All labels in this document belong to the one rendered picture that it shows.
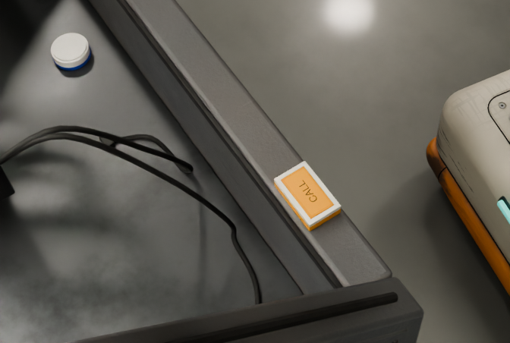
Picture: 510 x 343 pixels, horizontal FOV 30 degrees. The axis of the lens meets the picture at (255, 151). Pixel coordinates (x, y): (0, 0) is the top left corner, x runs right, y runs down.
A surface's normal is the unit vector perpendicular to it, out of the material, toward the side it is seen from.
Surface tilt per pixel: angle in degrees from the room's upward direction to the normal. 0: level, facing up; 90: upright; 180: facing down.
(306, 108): 0
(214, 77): 0
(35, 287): 0
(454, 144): 90
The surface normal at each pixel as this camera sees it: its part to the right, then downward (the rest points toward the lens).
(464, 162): -0.91, 0.37
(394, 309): 0.53, -0.71
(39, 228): -0.05, -0.51
